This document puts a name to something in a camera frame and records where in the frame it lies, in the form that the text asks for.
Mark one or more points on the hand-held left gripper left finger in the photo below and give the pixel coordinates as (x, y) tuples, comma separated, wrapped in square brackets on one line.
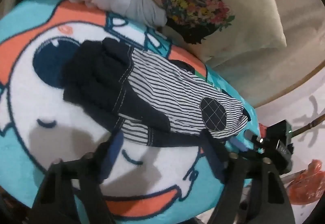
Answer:
[(113, 155)]

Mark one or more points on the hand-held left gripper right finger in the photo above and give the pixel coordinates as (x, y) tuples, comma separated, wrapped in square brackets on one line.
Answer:
[(212, 155)]

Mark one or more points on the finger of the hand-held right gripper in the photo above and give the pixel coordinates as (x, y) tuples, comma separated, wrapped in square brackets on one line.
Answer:
[(240, 145)]

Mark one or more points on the black and white striped pants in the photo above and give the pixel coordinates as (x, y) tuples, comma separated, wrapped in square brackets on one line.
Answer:
[(152, 87)]

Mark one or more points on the bamboo pole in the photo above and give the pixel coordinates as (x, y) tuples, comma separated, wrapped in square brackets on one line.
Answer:
[(308, 125)]

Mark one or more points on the red plastic bag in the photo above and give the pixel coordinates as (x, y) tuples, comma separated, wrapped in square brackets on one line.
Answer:
[(308, 183)]

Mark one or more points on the beige headboard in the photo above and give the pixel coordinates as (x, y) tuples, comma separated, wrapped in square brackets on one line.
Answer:
[(294, 84)]

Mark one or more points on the cartoon printed blanket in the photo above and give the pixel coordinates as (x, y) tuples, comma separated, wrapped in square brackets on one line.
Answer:
[(38, 102)]

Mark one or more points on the beige bed sheet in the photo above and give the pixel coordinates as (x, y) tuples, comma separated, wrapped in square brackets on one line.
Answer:
[(292, 36)]

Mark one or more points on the floral printed cream pillow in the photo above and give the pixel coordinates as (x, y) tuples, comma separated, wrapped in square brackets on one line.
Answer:
[(208, 3)]

